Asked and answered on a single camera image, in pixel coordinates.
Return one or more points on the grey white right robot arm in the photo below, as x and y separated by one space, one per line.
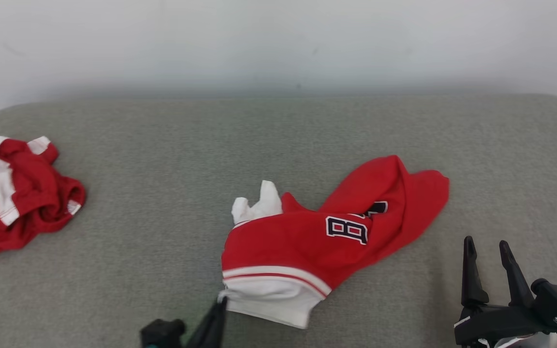
525 342

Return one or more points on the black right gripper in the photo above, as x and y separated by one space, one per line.
496 321

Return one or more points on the red shirt with white sleeves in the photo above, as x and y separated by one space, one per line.
298 246

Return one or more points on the red shorts with white stripe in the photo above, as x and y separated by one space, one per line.
32 193

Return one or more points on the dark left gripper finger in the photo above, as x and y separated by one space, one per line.
211 333

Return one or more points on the grey fabric sofa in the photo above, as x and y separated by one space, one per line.
162 169

